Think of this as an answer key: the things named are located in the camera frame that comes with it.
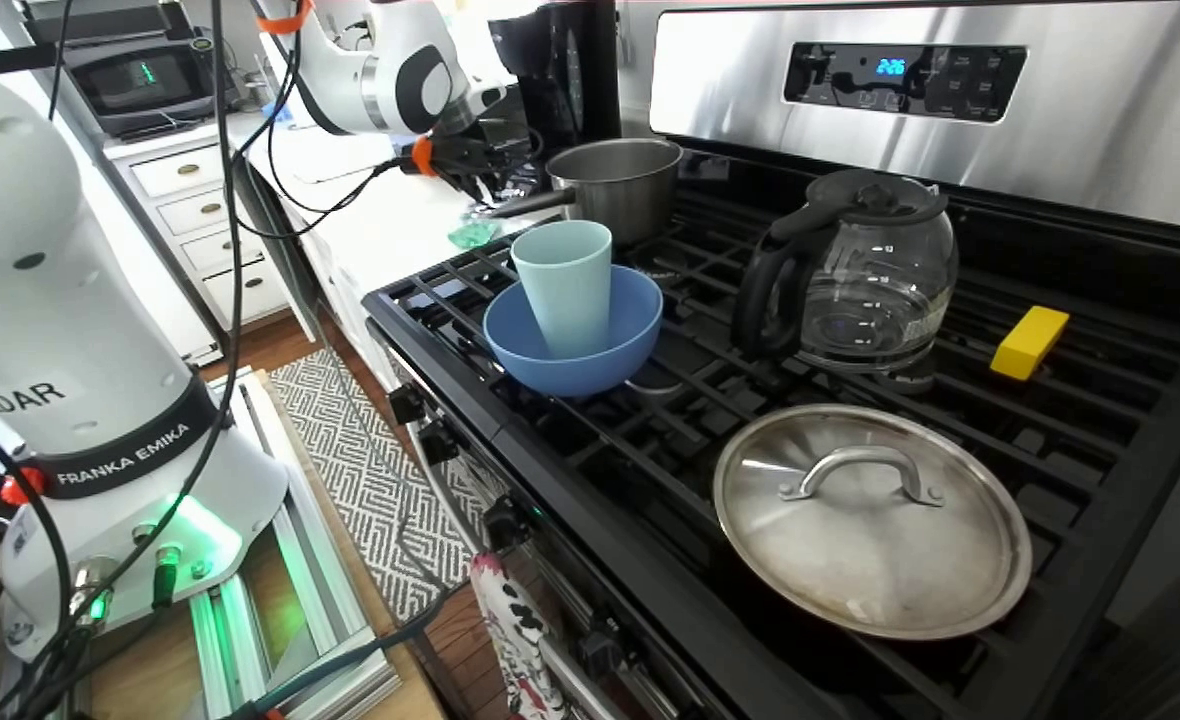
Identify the black drip coffee maker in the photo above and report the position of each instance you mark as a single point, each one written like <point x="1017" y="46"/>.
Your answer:
<point x="560" y="66"/>

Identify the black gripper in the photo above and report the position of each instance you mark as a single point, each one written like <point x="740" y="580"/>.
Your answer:
<point x="489" y="134"/>

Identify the stainless black gas stove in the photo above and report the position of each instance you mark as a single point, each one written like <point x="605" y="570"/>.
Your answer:
<point x="1081" y="122"/>

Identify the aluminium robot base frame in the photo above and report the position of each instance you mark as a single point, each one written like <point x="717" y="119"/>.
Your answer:
<point x="302" y="585"/>

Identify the blue plastic bowl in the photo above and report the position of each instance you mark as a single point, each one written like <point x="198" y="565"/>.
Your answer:
<point x="574" y="364"/>

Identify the light blue plastic cup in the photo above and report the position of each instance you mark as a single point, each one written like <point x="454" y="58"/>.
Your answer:
<point x="566" y="286"/>

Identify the black toaster oven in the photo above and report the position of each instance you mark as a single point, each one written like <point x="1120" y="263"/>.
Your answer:
<point x="141" y="83"/>

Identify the white drawer cabinet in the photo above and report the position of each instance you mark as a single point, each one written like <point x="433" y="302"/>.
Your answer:
<point x="203" y="220"/>

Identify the grey patterned floor rug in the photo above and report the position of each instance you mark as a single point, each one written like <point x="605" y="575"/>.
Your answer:
<point x="371" y="494"/>

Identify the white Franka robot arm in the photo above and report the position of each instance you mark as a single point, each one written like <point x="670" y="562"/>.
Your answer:
<point x="54" y="335"/>

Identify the steel pot lid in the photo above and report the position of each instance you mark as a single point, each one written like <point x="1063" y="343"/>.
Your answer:
<point x="871" y="532"/>

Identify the yellow sponge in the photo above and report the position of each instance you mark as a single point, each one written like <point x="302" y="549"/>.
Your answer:
<point x="1028" y="343"/>

